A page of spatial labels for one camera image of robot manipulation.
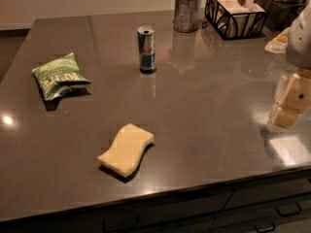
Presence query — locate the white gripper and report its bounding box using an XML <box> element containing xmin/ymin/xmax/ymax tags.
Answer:
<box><xmin>269</xmin><ymin>2</ymin><xmax>311</xmax><ymax>128</ymax></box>

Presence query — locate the yellow sponge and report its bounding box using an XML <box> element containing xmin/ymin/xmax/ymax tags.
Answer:
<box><xmin>97</xmin><ymin>123</ymin><xmax>155</xmax><ymax>179</ymax></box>

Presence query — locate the green jalapeno chip bag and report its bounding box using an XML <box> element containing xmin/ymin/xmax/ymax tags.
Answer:
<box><xmin>32</xmin><ymin>52</ymin><xmax>90</xmax><ymax>101</ymax></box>

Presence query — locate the yellow snack packet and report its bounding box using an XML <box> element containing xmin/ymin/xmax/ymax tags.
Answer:
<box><xmin>264</xmin><ymin>28</ymin><xmax>290</xmax><ymax>54</ymax></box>

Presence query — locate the dark snack container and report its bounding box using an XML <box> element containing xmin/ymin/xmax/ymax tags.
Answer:
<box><xmin>254</xmin><ymin>0</ymin><xmax>308</xmax><ymax>31</ymax></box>

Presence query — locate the metal cup with stirrers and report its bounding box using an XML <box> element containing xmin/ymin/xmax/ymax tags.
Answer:
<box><xmin>173</xmin><ymin>0</ymin><xmax>201</xmax><ymax>33</ymax></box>

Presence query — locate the blue silver energy drink can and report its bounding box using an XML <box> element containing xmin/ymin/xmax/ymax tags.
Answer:
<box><xmin>137</xmin><ymin>25</ymin><xmax>156</xmax><ymax>73</ymax></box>

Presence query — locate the black drawer handle upper right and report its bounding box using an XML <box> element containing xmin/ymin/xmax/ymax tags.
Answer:
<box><xmin>276</xmin><ymin>203</ymin><xmax>302</xmax><ymax>217</ymax></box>

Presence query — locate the black drawer handle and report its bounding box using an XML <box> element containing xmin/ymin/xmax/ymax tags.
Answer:
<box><xmin>102</xmin><ymin>216</ymin><xmax>140</xmax><ymax>233</ymax></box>
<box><xmin>276</xmin><ymin>203</ymin><xmax>302</xmax><ymax>217</ymax></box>
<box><xmin>254</xmin><ymin>222</ymin><xmax>276</xmax><ymax>233</ymax></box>

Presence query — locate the black wire napkin holder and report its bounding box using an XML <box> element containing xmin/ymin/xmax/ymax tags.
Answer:
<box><xmin>205</xmin><ymin>0</ymin><xmax>267</xmax><ymax>40</ymax></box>

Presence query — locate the black drawer handle lower right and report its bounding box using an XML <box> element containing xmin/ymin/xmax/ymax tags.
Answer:
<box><xmin>254</xmin><ymin>222</ymin><xmax>276</xmax><ymax>233</ymax></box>

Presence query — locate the black drawer handle left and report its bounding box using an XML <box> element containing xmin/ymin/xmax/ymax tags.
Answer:
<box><xmin>102</xmin><ymin>216</ymin><xmax>140</xmax><ymax>233</ymax></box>

